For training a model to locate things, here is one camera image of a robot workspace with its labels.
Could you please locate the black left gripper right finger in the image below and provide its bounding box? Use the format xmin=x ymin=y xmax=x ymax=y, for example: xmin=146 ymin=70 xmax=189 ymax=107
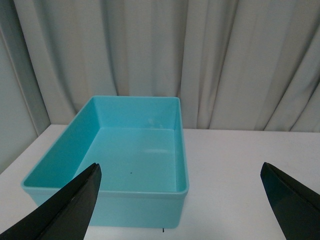
xmin=260 ymin=162 xmax=320 ymax=240

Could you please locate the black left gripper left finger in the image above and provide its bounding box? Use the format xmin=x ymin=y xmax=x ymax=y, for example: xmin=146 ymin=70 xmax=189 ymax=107
xmin=0 ymin=163 xmax=102 ymax=240

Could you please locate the turquoise plastic storage bin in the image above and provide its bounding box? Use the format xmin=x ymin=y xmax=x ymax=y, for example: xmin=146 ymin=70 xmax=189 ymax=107
xmin=21 ymin=96 xmax=189 ymax=229

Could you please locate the grey pleated curtain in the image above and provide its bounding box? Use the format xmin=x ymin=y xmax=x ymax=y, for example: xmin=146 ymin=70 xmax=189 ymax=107
xmin=0 ymin=0 xmax=320 ymax=171

